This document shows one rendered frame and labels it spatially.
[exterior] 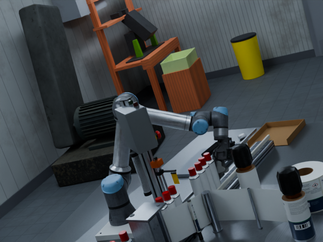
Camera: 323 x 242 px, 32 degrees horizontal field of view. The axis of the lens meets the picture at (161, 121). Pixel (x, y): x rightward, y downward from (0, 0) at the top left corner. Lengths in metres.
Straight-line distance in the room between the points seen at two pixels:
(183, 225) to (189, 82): 5.32
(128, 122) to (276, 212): 0.71
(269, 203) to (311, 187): 0.19
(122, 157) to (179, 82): 4.78
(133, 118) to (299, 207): 0.77
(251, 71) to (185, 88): 1.22
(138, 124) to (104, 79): 6.13
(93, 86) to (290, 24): 3.09
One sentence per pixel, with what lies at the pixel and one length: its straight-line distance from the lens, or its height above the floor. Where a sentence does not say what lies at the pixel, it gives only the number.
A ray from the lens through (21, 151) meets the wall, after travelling 6.71.
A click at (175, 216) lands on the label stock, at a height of 1.03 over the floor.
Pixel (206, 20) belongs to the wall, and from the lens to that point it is 8.99.
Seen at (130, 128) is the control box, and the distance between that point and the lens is 2.36.
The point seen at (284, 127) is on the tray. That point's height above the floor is 0.83.
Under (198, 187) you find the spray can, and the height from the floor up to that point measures 0.99.
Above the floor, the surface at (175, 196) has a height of 1.04.
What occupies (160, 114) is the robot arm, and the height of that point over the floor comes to 1.34.
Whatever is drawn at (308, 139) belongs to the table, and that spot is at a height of 0.83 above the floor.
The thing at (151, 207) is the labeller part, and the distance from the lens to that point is 2.21.
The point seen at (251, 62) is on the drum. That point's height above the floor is 0.25.
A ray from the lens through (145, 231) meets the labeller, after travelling 2.16.
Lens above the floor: 2.02
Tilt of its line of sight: 15 degrees down
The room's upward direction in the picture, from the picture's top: 18 degrees counter-clockwise
